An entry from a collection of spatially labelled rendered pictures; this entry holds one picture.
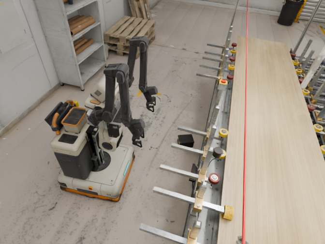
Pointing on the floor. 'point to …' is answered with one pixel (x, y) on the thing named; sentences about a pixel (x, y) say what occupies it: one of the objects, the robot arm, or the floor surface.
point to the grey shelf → (76, 65)
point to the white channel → (313, 68)
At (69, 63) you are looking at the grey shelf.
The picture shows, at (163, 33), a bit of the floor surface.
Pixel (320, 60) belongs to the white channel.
